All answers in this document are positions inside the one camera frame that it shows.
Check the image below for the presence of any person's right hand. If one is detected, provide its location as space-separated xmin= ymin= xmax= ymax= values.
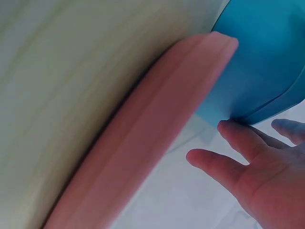
xmin=185 ymin=118 xmax=305 ymax=229

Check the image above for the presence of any pink flat tray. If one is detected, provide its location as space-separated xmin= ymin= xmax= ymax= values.
xmin=41 ymin=33 xmax=239 ymax=229

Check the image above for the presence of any blue plastic container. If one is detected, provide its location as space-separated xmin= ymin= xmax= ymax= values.
xmin=196 ymin=0 xmax=305 ymax=127

